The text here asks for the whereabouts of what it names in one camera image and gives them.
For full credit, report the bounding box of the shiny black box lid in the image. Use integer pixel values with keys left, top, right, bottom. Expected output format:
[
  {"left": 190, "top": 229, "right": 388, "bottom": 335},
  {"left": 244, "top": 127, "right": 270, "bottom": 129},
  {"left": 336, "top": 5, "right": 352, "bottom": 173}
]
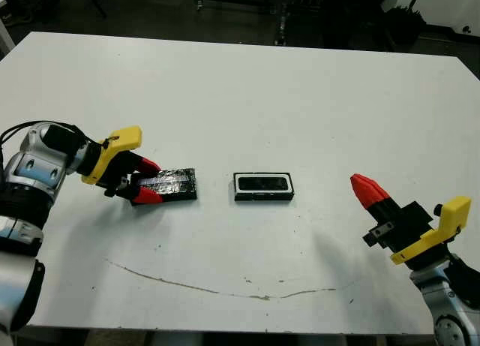
[{"left": 129, "top": 167, "right": 199, "bottom": 206}]

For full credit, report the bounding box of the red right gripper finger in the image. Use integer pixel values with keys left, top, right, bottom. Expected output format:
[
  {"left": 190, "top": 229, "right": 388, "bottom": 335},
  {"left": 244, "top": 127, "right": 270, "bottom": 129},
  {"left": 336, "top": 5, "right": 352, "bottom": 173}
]
[
  {"left": 349, "top": 174, "right": 392, "bottom": 221},
  {"left": 355, "top": 174, "right": 404, "bottom": 220}
]

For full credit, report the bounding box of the black slanted leg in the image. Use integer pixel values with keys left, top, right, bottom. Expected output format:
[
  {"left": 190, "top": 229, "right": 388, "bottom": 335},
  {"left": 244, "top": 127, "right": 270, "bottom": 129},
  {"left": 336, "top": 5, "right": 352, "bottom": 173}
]
[{"left": 82, "top": 0, "right": 108, "bottom": 19}]

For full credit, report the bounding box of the black tangled bundle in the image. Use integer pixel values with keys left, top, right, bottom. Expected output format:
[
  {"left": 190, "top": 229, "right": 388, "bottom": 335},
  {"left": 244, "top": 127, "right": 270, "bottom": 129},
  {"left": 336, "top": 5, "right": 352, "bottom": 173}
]
[{"left": 384, "top": 0, "right": 428, "bottom": 43}]

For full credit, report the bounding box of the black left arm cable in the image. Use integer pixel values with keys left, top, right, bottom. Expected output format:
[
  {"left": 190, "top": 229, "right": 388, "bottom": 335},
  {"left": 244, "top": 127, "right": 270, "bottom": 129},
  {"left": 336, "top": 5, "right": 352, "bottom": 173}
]
[{"left": 0, "top": 119, "right": 110, "bottom": 149}]

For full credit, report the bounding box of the black box white lining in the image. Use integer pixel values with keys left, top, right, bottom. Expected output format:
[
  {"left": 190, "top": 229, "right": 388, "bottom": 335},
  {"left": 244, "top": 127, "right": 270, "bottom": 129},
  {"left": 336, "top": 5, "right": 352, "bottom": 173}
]
[{"left": 232, "top": 171, "right": 294, "bottom": 203}]

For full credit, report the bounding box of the tall black equipment stack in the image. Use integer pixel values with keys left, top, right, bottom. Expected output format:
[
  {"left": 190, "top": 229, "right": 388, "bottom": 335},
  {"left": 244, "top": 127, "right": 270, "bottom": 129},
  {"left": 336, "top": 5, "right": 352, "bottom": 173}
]
[{"left": 288, "top": 0, "right": 395, "bottom": 50}]

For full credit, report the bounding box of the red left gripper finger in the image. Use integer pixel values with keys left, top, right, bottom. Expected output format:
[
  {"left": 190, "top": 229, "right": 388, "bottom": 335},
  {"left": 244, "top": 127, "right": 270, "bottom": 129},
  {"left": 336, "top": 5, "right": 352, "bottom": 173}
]
[
  {"left": 127, "top": 153, "right": 163, "bottom": 174},
  {"left": 122, "top": 187, "right": 165, "bottom": 206}
]

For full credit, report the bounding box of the left gripper body yellow mount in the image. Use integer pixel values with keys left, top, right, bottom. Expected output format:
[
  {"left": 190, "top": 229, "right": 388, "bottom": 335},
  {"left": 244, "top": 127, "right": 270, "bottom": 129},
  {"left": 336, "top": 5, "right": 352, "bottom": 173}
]
[{"left": 80, "top": 125, "right": 144, "bottom": 198}]

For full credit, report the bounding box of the right gripper body yellow mount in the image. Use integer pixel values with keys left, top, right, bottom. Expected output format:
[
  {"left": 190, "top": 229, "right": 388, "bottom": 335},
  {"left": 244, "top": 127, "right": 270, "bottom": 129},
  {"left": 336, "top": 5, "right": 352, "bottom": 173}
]
[{"left": 362, "top": 196, "right": 472, "bottom": 266}]

